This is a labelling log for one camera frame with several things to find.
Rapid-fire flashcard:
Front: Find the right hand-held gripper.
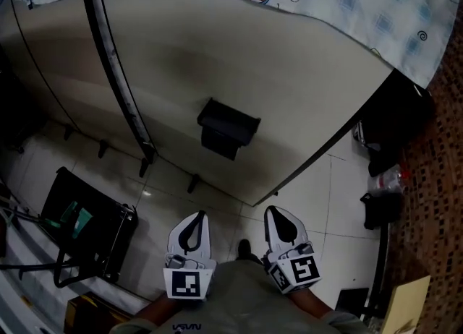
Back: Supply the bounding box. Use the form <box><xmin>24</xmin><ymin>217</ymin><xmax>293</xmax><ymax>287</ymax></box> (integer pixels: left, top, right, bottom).
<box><xmin>262</xmin><ymin>205</ymin><xmax>323</xmax><ymax>294</ymax></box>

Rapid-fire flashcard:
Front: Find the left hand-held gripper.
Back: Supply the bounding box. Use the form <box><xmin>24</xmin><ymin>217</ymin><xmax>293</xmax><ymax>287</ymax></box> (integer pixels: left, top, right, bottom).
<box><xmin>162</xmin><ymin>210</ymin><xmax>218</xmax><ymax>301</ymax></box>

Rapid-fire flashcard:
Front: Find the dark toilet paper roll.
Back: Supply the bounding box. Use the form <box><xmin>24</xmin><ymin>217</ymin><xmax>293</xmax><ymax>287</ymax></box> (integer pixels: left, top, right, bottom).
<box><xmin>200</xmin><ymin>125</ymin><xmax>241</xmax><ymax>162</ymax></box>

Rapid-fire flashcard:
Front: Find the black toilet paper holder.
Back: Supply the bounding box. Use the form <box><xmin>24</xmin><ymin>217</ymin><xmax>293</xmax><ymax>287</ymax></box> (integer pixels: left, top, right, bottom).
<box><xmin>196</xmin><ymin>97</ymin><xmax>262</xmax><ymax>162</ymax></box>

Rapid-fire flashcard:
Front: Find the person's left forearm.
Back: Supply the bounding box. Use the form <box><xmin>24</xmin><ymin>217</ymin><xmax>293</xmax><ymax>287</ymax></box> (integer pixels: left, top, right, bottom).
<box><xmin>133</xmin><ymin>293</ymin><xmax>175</xmax><ymax>328</ymax></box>

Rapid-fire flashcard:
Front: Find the person's right forearm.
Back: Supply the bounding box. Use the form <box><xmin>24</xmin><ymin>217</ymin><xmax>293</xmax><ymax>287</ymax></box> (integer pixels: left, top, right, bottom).
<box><xmin>289</xmin><ymin>287</ymin><xmax>339</xmax><ymax>322</ymax></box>

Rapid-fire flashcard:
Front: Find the person's dark shoe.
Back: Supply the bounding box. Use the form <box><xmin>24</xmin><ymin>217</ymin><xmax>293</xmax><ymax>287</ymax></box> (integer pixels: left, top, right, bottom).
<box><xmin>237</xmin><ymin>239</ymin><xmax>262</xmax><ymax>265</ymax></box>

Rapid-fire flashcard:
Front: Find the person's grey shirt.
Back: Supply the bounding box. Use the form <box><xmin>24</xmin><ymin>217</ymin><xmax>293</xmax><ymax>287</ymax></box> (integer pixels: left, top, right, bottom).
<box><xmin>119</xmin><ymin>260</ymin><xmax>367</xmax><ymax>334</ymax></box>

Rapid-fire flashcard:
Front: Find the black folding cart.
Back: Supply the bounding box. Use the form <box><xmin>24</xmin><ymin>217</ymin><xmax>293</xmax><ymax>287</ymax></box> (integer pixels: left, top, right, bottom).
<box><xmin>40</xmin><ymin>166</ymin><xmax>139</xmax><ymax>287</ymax></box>

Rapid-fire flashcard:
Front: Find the flat black panel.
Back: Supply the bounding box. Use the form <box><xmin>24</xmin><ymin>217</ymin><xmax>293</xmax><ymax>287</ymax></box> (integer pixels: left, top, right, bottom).
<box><xmin>335</xmin><ymin>288</ymin><xmax>370</xmax><ymax>320</ymax></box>

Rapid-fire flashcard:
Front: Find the small black bag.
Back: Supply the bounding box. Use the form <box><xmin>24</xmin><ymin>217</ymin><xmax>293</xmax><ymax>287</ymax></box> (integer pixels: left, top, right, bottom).
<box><xmin>360</xmin><ymin>192</ymin><xmax>403</xmax><ymax>231</ymax></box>

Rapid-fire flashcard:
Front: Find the metal pole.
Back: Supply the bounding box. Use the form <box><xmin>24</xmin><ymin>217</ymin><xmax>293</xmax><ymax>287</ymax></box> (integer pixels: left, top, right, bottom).
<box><xmin>363</xmin><ymin>223</ymin><xmax>391</xmax><ymax>317</ymax></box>

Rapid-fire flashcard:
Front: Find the green packet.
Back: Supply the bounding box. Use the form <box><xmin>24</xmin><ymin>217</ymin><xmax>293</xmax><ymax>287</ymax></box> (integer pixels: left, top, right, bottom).
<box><xmin>59</xmin><ymin>200</ymin><xmax>95</xmax><ymax>240</ymax></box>

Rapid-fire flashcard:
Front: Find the clear plastic bag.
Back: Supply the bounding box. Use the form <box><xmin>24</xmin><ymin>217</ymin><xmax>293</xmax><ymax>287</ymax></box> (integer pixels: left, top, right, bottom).
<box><xmin>368</xmin><ymin>164</ymin><xmax>405</xmax><ymax>195</ymax></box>

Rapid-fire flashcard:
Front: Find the brown cardboard box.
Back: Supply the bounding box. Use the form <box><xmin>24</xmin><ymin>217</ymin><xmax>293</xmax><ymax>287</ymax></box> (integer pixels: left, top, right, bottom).
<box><xmin>64</xmin><ymin>291</ymin><xmax>133</xmax><ymax>334</ymax></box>

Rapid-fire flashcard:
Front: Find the light wooden board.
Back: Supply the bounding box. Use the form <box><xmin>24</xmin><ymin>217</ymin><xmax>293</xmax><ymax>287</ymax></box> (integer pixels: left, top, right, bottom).
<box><xmin>383</xmin><ymin>274</ymin><xmax>432</xmax><ymax>334</ymax></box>

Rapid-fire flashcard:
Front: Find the large dark bag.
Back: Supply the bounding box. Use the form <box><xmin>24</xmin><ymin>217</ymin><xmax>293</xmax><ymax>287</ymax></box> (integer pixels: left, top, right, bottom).
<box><xmin>356</xmin><ymin>69</ymin><xmax>437</xmax><ymax>178</ymax></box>

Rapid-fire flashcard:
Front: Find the black partition edge strip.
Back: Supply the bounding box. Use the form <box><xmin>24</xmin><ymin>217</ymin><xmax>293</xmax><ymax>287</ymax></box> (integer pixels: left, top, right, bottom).
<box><xmin>82</xmin><ymin>0</ymin><xmax>158</xmax><ymax>166</ymax></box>

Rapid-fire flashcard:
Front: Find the narrow beige partition panel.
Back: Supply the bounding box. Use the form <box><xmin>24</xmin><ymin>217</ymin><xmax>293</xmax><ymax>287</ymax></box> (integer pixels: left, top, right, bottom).
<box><xmin>0</xmin><ymin>0</ymin><xmax>143</xmax><ymax>160</ymax></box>

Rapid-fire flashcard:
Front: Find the blue plaid cartoon cloth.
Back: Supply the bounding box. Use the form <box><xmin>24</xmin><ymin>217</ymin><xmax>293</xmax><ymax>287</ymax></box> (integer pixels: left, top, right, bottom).
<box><xmin>0</xmin><ymin>0</ymin><xmax>459</xmax><ymax>90</ymax></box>

